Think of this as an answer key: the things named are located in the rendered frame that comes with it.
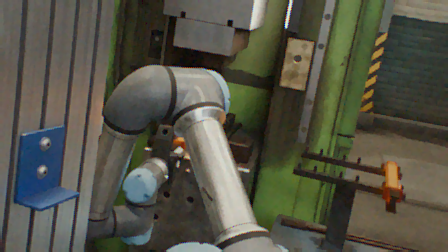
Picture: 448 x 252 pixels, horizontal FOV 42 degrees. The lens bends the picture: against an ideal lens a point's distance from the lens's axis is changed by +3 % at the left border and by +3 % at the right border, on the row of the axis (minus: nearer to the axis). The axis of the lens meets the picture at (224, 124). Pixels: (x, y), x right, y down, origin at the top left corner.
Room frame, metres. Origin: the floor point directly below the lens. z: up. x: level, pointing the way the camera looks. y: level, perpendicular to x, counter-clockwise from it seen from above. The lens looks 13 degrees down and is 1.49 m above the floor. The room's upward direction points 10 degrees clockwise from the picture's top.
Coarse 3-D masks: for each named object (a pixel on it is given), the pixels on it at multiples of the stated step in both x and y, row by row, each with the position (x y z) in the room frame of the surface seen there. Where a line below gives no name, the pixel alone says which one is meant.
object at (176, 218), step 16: (256, 144) 2.19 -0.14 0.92; (144, 160) 1.89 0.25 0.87; (256, 160) 1.99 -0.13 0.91; (192, 176) 1.87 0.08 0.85; (240, 176) 1.84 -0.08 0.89; (160, 192) 1.88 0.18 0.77; (176, 192) 1.87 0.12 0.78; (192, 192) 1.87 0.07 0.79; (160, 208) 1.88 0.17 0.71; (176, 208) 1.87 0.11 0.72; (192, 208) 1.86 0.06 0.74; (160, 224) 1.88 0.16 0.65; (176, 224) 1.87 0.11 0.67; (192, 224) 1.86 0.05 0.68; (208, 224) 1.86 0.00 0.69; (160, 240) 1.88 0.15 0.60; (176, 240) 1.87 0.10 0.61; (192, 240) 1.86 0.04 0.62; (208, 240) 1.86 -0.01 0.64
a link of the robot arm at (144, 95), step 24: (144, 72) 1.16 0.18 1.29; (120, 96) 1.14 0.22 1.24; (144, 96) 1.13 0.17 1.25; (168, 96) 1.15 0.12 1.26; (120, 120) 1.14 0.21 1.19; (144, 120) 1.15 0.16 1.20; (120, 144) 1.17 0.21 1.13; (96, 168) 1.20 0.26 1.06; (120, 168) 1.20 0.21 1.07; (96, 192) 1.21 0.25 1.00; (96, 216) 1.24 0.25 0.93
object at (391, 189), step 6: (390, 162) 1.80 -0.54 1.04; (390, 168) 1.73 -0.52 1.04; (396, 168) 1.74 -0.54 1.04; (390, 174) 1.66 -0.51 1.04; (396, 174) 1.67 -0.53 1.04; (390, 180) 1.60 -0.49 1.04; (396, 180) 1.61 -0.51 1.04; (390, 186) 1.50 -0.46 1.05; (396, 186) 1.55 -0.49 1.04; (384, 192) 1.50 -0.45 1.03; (390, 192) 1.45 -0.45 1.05; (396, 192) 1.46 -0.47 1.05; (402, 192) 1.49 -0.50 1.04; (384, 198) 1.50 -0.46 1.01; (390, 198) 1.46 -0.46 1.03; (396, 198) 1.42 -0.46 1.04; (390, 204) 1.42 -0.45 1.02; (390, 210) 1.42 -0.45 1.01
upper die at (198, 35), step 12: (180, 24) 1.95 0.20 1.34; (192, 24) 1.94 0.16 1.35; (204, 24) 1.93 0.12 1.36; (216, 24) 1.93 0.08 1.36; (180, 36) 1.94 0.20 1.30; (192, 36) 1.94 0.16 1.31; (204, 36) 1.93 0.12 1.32; (216, 36) 1.93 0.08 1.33; (228, 36) 1.92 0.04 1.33; (240, 36) 2.08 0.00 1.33; (192, 48) 1.94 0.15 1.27; (204, 48) 1.93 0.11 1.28; (216, 48) 1.93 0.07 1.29; (228, 48) 1.92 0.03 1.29; (240, 48) 2.13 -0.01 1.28
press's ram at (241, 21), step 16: (176, 0) 1.95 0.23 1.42; (192, 0) 1.94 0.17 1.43; (208, 0) 1.93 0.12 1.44; (224, 0) 1.93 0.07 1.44; (240, 0) 1.92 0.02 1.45; (256, 0) 1.94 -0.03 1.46; (176, 16) 1.95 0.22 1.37; (192, 16) 1.94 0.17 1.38; (208, 16) 1.93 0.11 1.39; (224, 16) 1.93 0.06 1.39; (240, 16) 1.92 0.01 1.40; (256, 16) 2.02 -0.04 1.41
